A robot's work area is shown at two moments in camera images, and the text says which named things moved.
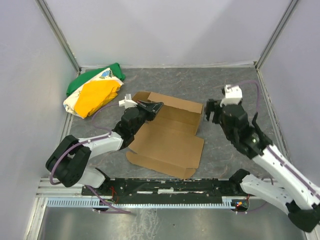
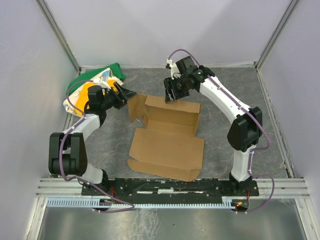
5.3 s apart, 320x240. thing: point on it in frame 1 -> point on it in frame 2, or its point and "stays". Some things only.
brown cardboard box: [168, 142] stays
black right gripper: [216, 111] -> [171, 87]
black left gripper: [144, 110] -> [119, 95]
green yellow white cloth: [91, 91] stays
